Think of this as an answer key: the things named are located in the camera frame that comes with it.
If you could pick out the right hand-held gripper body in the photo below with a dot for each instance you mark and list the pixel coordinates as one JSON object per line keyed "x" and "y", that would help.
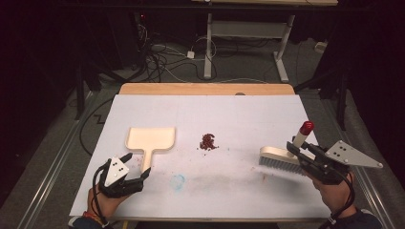
{"x": 345, "y": 155}

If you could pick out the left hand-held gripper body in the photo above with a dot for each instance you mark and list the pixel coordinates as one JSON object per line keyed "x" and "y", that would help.
{"x": 115, "y": 173}

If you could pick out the red-tipped wooden hand brush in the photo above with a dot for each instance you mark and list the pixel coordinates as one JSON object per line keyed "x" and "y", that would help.
{"x": 276, "y": 156}

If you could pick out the beige plastic dustpan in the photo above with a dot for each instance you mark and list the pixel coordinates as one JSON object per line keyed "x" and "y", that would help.
{"x": 151, "y": 139}

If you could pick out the pile of red beans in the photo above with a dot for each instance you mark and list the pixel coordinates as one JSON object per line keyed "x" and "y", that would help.
{"x": 208, "y": 142}

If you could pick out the person's left hand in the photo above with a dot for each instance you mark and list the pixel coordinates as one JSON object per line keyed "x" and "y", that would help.
{"x": 106, "y": 203}

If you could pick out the person's right hand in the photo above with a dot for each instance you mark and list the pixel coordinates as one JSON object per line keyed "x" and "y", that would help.
{"x": 334, "y": 194}

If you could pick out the black metal stand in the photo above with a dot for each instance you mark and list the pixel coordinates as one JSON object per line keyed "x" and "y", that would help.
{"x": 342, "y": 101}
{"x": 79, "y": 95}

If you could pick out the white table cover sheet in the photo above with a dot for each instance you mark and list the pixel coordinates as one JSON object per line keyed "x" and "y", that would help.
{"x": 223, "y": 114}

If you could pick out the white socket box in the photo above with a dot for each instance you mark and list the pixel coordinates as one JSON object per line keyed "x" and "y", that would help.
{"x": 321, "y": 47}

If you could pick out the white power adapter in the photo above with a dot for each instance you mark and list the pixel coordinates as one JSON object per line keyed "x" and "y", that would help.
{"x": 190, "y": 54}

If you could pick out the metal floor rail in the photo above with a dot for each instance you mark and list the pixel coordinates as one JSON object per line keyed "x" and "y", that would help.
{"x": 51, "y": 171}
{"x": 369, "y": 187}

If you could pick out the white desk frame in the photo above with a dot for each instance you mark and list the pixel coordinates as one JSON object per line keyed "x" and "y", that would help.
{"x": 248, "y": 29}

